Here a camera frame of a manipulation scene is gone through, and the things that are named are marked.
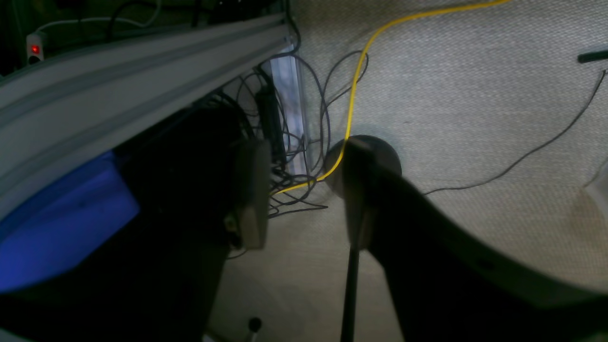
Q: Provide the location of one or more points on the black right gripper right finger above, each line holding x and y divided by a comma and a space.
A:
445, 284

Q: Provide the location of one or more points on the aluminium frame rail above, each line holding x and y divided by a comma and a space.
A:
59, 114

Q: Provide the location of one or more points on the white power strip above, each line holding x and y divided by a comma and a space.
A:
35, 47

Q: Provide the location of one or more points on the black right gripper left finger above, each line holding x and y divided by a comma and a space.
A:
201, 180

